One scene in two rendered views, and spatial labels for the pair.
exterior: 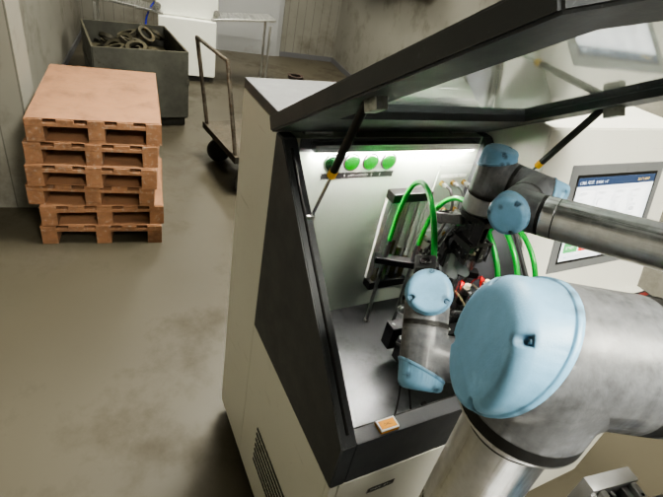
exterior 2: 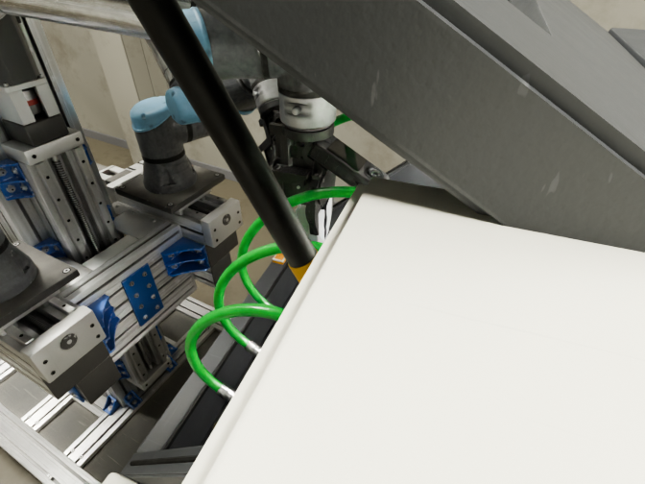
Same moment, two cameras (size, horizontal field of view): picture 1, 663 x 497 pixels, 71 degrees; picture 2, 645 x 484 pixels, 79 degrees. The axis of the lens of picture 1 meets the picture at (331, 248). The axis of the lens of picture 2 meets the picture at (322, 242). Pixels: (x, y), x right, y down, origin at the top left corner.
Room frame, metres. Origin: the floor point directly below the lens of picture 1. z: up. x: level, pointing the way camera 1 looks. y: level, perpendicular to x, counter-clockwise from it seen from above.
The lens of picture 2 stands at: (1.40, -0.61, 1.62)
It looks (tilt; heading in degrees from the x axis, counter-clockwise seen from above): 38 degrees down; 143
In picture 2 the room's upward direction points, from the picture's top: straight up
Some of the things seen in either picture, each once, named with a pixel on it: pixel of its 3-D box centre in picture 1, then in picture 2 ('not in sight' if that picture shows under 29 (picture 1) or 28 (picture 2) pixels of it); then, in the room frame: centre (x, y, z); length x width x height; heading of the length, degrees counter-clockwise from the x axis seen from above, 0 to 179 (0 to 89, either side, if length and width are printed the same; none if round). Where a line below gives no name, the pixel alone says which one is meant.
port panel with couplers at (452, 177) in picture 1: (444, 210); not in sight; (1.38, -0.33, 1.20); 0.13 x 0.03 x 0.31; 122
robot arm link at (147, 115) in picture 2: not in sight; (158, 126); (0.31, -0.33, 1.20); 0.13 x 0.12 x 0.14; 95
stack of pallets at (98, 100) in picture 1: (104, 150); not in sight; (2.84, 1.65, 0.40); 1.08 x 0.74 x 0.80; 24
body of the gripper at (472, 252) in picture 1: (470, 235); (303, 162); (0.97, -0.31, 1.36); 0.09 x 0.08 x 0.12; 32
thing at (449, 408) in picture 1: (447, 420); (245, 341); (0.83, -0.40, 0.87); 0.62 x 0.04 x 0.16; 122
